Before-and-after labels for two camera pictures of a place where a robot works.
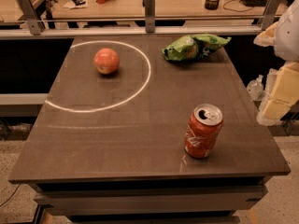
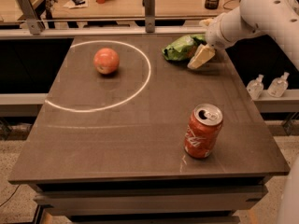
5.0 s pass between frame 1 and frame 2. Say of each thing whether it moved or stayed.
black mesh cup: stayed
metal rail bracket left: stayed
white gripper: moved
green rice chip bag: stayed
